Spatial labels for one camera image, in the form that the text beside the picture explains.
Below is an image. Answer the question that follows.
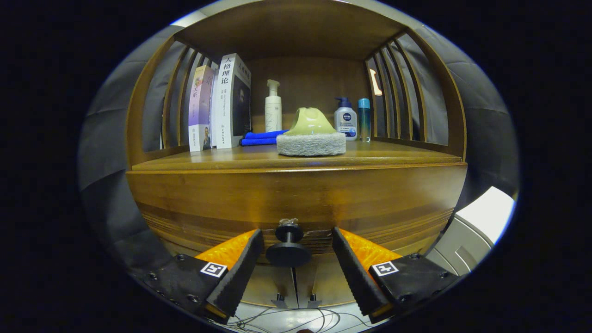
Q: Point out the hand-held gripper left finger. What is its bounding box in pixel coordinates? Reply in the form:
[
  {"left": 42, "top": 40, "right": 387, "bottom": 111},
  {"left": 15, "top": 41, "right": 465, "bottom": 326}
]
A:
[{"left": 132, "top": 228, "right": 264, "bottom": 324}]

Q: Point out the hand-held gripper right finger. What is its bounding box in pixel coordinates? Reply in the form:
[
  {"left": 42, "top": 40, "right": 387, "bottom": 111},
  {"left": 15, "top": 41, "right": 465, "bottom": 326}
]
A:
[{"left": 332, "top": 227, "right": 465, "bottom": 324}]

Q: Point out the black drawer knob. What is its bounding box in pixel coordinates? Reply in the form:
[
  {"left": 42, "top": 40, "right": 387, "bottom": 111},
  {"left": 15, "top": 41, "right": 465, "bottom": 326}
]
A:
[{"left": 265, "top": 218, "right": 312, "bottom": 268}]

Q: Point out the wooden drawer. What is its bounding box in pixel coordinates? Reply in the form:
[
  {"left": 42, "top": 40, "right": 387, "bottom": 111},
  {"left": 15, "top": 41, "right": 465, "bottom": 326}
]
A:
[{"left": 127, "top": 169, "right": 468, "bottom": 266}]

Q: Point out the green scrubbing brush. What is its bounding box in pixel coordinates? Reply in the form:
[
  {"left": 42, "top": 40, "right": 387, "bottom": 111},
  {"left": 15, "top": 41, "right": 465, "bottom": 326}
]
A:
[{"left": 276, "top": 107, "right": 346, "bottom": 157}]

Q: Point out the wooden cabinet door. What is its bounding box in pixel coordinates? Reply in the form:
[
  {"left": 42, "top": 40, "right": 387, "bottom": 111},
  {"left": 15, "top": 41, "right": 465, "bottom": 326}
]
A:
[
  {"left": 240, "top": 264, "right": 296, "bottom": 308},
  {"left": 294, "top": 259, "right": 359, "bottom": 308}
]

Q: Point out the wooden countertop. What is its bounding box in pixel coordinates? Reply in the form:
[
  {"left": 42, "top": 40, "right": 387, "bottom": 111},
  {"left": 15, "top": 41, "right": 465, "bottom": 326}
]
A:
[{"left": 131, "top": 139, "right": 463, "bottom": 173}]

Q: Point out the wooden cabinet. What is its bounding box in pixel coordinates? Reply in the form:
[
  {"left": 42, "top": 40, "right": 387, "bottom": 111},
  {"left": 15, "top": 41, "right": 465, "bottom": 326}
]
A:
[{"left": 125, "top": 0, "right": 468, "bottom": 309}]

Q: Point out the white grey appliance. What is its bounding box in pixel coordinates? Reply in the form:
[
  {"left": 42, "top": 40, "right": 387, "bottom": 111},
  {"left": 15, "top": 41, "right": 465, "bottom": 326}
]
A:
[{"left": 425, "top": 186, "right": 515, "bottom": 277}]

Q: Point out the blue folded cloth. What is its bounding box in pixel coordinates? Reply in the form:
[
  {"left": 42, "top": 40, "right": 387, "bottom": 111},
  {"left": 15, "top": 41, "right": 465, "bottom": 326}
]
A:
[{"left": 240, "top": 129, "right": 290, "bottom": 147}]

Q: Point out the white bottle blue pump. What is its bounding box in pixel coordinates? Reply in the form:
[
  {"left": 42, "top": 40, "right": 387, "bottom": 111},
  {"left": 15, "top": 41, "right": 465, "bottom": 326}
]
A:
[{"left": 334, "top": 97, "right": 358, "bottom": 141}]

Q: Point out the teal bottle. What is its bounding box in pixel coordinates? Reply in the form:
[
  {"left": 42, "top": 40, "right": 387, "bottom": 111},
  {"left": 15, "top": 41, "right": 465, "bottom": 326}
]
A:
[{"left": 358, "top": 98, "right": 371, "bottom": 142}]

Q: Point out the purple book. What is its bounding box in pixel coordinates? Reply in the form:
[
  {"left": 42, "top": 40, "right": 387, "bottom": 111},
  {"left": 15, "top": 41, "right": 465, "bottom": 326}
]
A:
[{"left": 188, "top": 65, "right": 216, "bottom": 152}]

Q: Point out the thick white book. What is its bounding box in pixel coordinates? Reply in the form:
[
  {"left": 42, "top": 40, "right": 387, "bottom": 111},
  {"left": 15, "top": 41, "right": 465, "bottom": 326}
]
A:
[{"left": 212, "top": 53, "right": 252, "bottom": 149}]

